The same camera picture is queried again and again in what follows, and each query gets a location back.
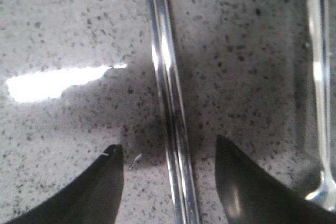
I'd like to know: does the silver metal chopstick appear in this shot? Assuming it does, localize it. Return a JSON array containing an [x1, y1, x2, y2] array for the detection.
[[145, 0, 187, 224], [155, 0, 200, 223]]

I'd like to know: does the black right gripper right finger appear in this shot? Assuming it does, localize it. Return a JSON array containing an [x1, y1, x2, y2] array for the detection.
[[215, 135, 335, 223]]

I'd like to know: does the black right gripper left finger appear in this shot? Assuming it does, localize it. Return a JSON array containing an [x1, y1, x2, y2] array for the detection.
[[10, 145, 124, 223]]

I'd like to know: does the silver metal spoon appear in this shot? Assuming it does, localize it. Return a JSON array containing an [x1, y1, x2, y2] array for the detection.
[[306, 0, 335, 213]]

